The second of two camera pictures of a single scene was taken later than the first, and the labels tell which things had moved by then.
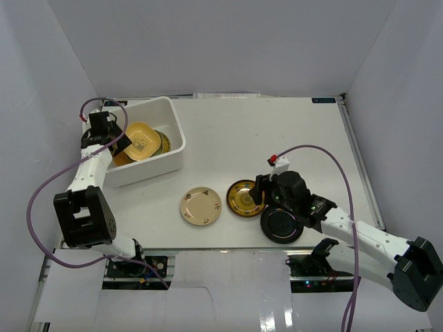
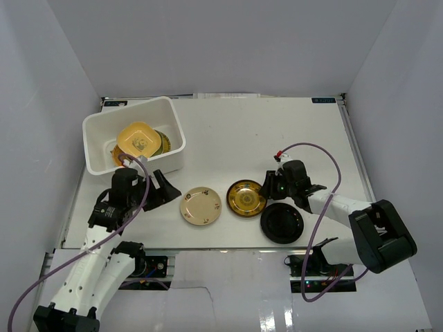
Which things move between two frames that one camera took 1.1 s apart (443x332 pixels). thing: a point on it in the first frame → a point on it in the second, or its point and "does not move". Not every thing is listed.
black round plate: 280,225 does not move
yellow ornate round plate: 240,202 does not move
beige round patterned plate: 201,206 does not move
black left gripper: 113,139 → 156,193
